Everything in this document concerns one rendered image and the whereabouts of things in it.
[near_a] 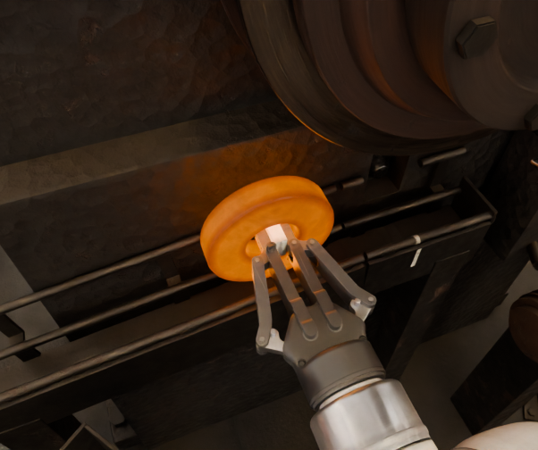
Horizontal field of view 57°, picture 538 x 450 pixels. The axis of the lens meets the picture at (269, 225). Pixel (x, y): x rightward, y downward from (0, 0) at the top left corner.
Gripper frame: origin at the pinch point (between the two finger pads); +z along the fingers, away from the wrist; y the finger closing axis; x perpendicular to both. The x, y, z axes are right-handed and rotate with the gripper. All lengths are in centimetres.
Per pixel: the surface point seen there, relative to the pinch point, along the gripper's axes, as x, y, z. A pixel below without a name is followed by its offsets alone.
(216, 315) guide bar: -10.8, -8.0, -3.3
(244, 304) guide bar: -10.4, -4.3, -3.2
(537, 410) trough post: -79, 63, -23
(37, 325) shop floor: -83, -49, 46
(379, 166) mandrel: -5.8, 19.6, 7.8
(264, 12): 26.7, -1.4, -1.6
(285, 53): 23.3, 0.2, -1.8
